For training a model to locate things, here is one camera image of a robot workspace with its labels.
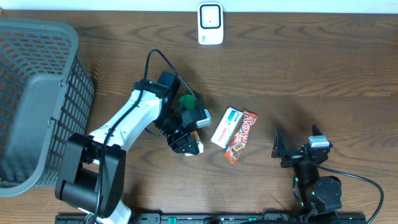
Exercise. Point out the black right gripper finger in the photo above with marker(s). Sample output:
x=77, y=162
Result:
x=279, y=149
x=316, y=131

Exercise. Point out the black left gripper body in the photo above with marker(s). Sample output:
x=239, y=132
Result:
x=176, y=134

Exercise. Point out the red Top chocolate bar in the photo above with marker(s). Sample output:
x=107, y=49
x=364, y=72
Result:
x=236, y=146

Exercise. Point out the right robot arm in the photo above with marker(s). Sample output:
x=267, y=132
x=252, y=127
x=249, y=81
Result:
x=318, y=194

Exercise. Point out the white Panadol box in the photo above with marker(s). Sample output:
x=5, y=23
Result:
x=226, y=127

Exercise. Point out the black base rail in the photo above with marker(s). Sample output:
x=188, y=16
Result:
x=272, y=217

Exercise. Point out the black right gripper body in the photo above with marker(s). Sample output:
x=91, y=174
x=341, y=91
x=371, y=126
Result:
x=295, y=156

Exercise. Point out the white barcode scanner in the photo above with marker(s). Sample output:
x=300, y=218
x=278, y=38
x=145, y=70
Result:
x=210, y=23

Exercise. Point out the grey plastic basket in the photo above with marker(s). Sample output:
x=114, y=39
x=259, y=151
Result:
x=46, y=96

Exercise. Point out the green lid jar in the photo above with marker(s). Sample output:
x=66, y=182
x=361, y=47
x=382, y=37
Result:
x=186, y=102

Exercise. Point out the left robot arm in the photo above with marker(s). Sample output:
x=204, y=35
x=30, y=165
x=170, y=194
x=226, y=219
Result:
x=91, y=176

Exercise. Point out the orange small snack box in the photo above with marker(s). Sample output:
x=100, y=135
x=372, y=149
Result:
x=194, y=145

